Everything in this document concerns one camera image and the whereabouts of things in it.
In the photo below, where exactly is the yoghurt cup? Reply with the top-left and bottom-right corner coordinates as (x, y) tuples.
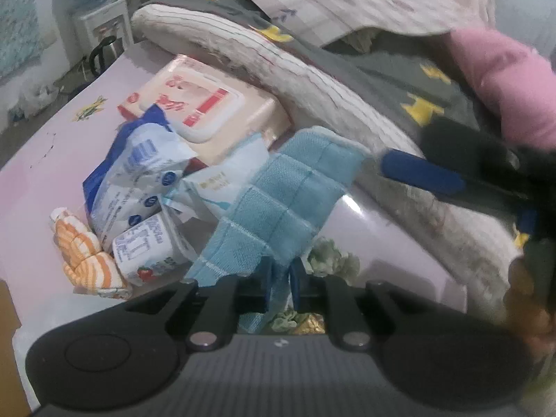
(112, 213), (197, 288)

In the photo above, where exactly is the blue white plastic package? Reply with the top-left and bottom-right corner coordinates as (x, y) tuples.
(82, 104), (199, 249)

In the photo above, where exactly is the orange striped white sock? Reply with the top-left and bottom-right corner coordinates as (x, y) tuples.
(49, 206), (132, 301)

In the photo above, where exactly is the teal fluffy wall tapestry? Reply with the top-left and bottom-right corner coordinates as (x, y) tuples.
(0, 0), (58, 84)

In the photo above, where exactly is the blue checked towel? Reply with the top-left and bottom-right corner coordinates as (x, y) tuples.
(187, 126), (373, 336)

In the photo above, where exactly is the white teal pouch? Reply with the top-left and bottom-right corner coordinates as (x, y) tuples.
(161, 132), (273, 227)

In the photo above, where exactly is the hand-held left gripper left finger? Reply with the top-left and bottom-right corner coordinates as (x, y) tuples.
(124, 276), (272, 352)

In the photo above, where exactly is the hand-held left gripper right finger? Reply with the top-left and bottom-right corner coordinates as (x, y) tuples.
(289, 261), (436, 352)

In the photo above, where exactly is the beige checked blanket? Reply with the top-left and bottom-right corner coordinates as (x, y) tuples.
(223, 0), (462, 48)

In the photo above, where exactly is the red white wet wipes pack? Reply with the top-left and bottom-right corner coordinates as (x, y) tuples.
(116, 54), (293, 158)

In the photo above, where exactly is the person's right hand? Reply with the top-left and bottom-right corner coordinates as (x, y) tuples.
(503, 255), (556, 357)

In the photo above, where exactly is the white water dispenser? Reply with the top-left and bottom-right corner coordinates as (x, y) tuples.
(72, 0), (134, 59)

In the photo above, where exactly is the grey blanket with yellow stars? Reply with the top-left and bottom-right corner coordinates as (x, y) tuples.
(152, 0), (493, 142)

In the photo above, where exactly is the black handled kettle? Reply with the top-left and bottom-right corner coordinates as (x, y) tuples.
(89, 35), (125, 77)

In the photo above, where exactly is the cardboard box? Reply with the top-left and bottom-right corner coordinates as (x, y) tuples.
(0, 280), (34, 416)

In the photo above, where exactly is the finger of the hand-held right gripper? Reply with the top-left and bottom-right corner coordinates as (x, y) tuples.
(379, 148), (528, 210)
(420, 118), (518, 175)

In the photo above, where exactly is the pink cloth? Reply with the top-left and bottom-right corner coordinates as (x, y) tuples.
(447, 28), (556, 149)

